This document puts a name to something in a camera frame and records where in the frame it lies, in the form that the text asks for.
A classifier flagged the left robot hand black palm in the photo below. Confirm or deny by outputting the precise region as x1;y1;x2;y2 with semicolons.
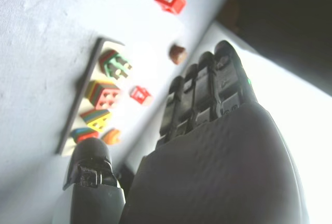
53;39;310;224

